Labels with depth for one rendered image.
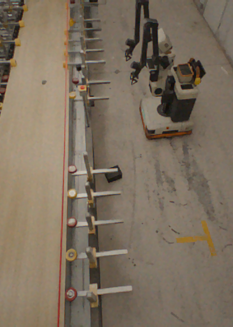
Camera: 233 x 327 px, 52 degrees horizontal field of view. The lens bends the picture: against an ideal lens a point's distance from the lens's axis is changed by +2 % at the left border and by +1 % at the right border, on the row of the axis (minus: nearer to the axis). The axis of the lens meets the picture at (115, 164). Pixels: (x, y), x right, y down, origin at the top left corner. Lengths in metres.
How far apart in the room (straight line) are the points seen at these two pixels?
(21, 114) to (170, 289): 2.39
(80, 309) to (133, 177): 1.70
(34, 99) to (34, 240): 1.57
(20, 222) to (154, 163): 1.94
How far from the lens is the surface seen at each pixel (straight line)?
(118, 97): 4.14
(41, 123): 2.61
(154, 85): 3.11
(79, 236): 2.21
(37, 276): 1.92
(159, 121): 3.41
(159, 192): 3.08
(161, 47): 2.83
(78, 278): 2.14
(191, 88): 3.15
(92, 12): 5.41
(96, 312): 2.03
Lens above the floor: 2.72
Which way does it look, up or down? 57 degrees down
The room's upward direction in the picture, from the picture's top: 1 degrees counter-clockwise
